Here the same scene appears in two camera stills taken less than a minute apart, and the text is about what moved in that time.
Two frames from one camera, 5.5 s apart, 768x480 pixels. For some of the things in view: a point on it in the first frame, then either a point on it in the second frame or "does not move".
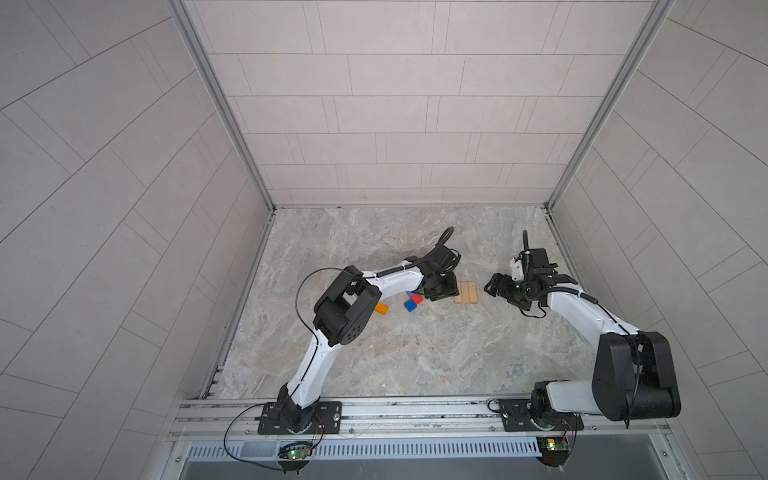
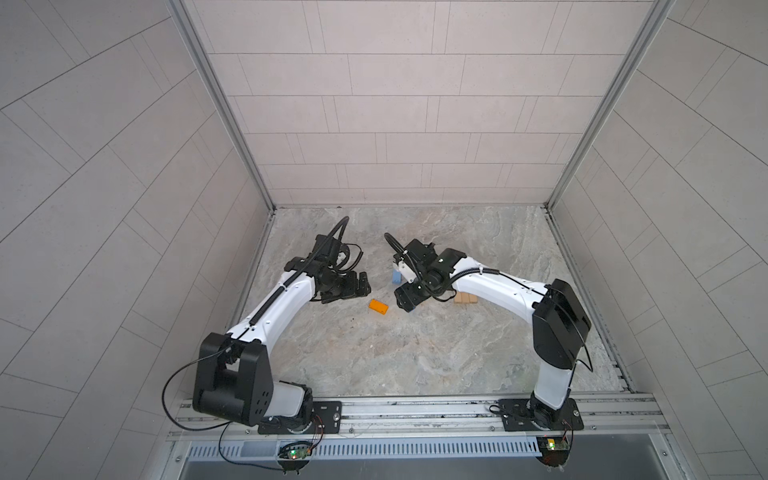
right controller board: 554,450 does not move
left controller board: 295,450 does not move
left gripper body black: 441,285 to 338,285
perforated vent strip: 388,448 does not move
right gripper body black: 515,292 to 415,291
